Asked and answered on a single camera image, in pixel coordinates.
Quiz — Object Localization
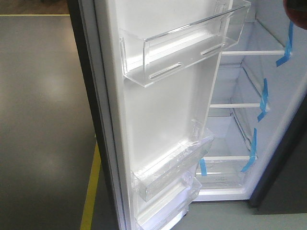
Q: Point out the red yellow apple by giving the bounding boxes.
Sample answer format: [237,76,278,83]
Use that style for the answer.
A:
[283,0,307,30]

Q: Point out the fridge door white inside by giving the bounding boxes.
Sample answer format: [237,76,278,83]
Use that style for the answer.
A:
[68,0,222,230]

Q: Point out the dark grey fridge body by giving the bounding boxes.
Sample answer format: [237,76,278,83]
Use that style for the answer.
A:
[195,0,307,213]

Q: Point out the clear upper door bin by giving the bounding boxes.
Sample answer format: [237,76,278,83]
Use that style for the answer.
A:
[116,0,251,87]

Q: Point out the clear door bin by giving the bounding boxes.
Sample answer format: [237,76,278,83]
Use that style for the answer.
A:
[116,0,251,87]
[135,177,201,230]
[131,128,214,202]

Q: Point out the clear middle door bin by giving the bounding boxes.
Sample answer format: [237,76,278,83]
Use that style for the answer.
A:
[131,128,214,202]

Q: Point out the clear crisper drawer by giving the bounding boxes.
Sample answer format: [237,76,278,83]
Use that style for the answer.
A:
[196,159,248,189]

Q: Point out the clear lower door bin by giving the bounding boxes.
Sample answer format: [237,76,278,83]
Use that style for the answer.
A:
[135,177,201,230]

